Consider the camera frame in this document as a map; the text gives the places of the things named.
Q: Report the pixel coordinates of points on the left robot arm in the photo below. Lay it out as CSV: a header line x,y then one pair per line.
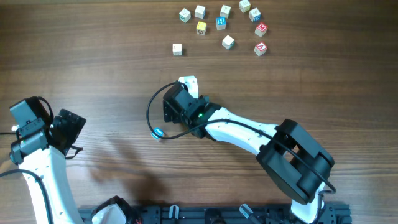
x,y
52,199

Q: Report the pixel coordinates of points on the blue letter P block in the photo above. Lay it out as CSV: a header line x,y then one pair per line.
x,y
157,134

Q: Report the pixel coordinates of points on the plain white block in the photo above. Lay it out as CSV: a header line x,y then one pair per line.
x,y
177,49

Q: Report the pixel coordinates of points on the white block top centre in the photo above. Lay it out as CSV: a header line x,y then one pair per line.
x,y
225,11

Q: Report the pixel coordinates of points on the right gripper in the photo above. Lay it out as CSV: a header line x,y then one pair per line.
x,y
175,117

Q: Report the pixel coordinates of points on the white block green side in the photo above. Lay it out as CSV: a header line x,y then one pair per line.
x,y
228,42

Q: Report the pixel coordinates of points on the white block blue side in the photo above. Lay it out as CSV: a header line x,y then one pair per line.
x,y
200,12

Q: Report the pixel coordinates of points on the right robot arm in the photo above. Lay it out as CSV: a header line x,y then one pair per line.
x,y
291,157

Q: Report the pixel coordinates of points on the yellow top block left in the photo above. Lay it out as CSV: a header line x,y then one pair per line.
x,y
201,28

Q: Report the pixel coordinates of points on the white block blue letter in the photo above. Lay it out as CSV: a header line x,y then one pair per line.
x,y
254,14

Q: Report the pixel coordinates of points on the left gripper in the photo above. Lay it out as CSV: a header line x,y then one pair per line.
x,y
69,125

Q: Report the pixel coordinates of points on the blue letter H block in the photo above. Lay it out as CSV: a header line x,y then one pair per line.
x,y
220,23

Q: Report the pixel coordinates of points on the red letter M block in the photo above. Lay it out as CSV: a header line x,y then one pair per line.
x,y
261,29

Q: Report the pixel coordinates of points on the green-sided white block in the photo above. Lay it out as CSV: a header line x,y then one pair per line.
x,y
185,15

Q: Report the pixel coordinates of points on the red letter A block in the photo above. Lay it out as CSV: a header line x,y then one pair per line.
x,y
260,48

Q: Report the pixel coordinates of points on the white block yellow side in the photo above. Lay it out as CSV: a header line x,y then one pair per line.
x,y
244,5

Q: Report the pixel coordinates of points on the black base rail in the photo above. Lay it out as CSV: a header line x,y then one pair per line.
x,y
333,213

